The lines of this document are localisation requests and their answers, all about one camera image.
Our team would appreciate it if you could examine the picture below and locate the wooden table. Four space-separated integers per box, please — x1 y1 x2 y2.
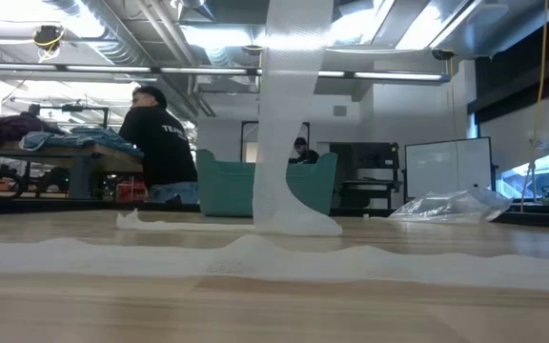
0 141 145 200

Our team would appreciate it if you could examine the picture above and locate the yellow cable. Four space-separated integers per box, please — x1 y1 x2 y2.
519 0 549 214

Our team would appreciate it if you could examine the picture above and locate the white gauze bandage roll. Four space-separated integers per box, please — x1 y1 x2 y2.
115 0 343 238

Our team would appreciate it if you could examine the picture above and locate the maroon garment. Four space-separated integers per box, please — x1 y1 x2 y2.
0 112 64 147

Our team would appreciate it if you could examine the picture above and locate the red storage bin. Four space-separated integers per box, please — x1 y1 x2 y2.
115 178 148 204

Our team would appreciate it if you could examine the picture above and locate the white whiteboard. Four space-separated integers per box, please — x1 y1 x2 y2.
403 136 495 199

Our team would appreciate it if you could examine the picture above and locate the person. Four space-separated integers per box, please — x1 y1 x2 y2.
118 85 200 207
287 136 321 166

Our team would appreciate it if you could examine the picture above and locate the blue garment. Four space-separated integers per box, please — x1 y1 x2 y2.
18 126 145 158

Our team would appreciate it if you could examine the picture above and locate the ceiling cable reel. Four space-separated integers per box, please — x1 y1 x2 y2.
32 24 66 63

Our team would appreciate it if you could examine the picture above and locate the black workbench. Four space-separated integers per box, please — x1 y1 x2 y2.
329 141 403 210

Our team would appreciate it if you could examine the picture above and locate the long ceiling strip light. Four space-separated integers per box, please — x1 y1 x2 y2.
0 60 451 83

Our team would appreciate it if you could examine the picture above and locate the green plastic basket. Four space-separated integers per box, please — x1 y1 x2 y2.
195 149 339 219

